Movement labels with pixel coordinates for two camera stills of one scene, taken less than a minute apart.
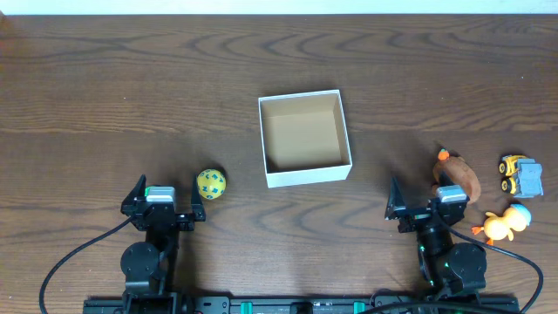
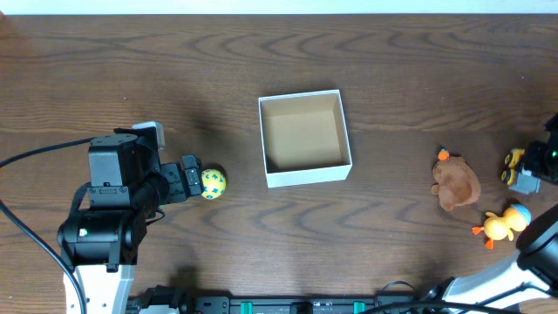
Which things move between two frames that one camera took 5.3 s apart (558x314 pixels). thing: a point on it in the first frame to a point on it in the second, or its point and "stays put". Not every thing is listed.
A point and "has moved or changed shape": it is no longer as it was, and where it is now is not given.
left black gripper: [161, 218] to [175, 181]
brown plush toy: [462, 174] stays put
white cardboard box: [305, 139] stays put
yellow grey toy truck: [522, 176] has moved or changed shape
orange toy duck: [497, 228] stays put
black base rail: [398, 303] stays put
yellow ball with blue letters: [211, 183] stays put
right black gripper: [422, 215] to [533, 158]
